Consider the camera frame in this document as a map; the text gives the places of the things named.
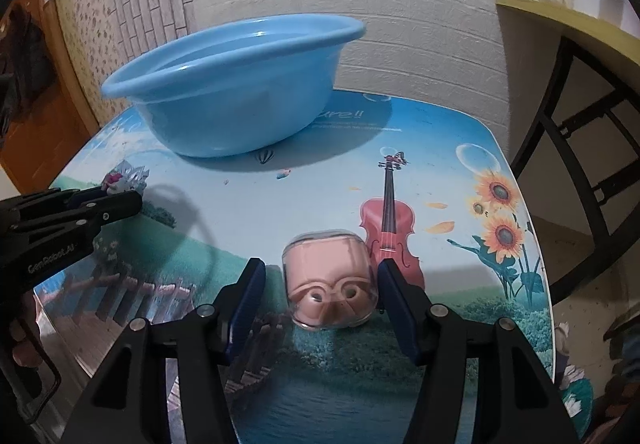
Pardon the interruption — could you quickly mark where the teal flower printed stool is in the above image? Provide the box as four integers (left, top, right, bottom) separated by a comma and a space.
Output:
552, 324, 596, 420

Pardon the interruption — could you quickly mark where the pink earbud case with charm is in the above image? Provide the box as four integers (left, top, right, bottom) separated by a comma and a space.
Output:
281, 231, 378, 331

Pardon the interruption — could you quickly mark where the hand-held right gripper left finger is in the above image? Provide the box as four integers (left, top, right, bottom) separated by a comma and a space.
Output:
62, 258, 267, 444

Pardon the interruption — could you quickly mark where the blue plastic basin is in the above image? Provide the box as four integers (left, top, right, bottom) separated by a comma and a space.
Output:
101, 14, 367, 159

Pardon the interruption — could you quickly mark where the wooden door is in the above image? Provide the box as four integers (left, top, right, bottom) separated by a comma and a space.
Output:
0, 0, 101, 195

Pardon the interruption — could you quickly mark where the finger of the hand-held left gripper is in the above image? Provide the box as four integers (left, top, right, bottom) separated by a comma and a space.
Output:
15, 190, 143, 237
60, 187, 111, 206

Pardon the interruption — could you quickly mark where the dark hanging cloth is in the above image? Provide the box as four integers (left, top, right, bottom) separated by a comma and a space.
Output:
0, 4, 57, 105

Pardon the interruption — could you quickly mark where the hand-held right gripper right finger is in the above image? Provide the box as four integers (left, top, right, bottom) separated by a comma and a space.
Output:
377, 259, 581, 444

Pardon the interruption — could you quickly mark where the person's left hand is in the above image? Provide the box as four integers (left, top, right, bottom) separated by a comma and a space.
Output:
9, 296, 48, 370

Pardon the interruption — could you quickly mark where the scenic printed desktop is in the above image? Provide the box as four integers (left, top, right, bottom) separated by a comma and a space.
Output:
32, 86, 557, 444

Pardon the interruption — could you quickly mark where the yellow folding side table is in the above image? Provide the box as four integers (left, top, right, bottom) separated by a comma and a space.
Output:
495, 0, 640, 305

